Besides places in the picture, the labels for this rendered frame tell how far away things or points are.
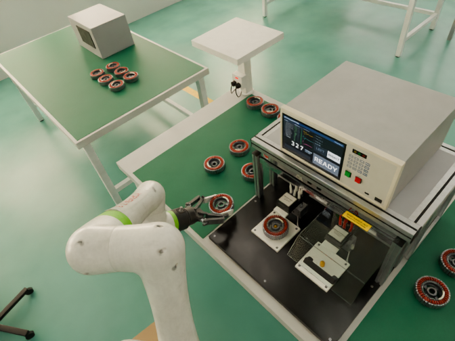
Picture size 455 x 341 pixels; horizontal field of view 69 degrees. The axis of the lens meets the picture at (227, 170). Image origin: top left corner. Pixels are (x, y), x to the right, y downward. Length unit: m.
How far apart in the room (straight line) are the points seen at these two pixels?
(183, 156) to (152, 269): 1.17
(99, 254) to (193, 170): 1.06
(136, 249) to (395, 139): 0.79
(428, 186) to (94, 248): 1.03
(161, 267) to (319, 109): 0.73
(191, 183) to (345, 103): 0.89
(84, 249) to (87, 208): 2.10
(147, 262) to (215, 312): 1.43
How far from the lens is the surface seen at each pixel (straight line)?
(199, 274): 2.30
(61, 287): 2.62
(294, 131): 1.21
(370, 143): 1.08
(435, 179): 1.32
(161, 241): 0.77
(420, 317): 1.45
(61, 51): 3.52
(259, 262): 1.42
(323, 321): 1.34
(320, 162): 1.21
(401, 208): 1.20
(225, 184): 1.70
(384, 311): 1.42
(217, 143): 1.93
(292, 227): 1.49
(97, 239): 0.83
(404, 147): 1.09
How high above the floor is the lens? 2.03
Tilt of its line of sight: 46 degrees down
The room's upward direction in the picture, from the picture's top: 10 degrees counter-clockwise
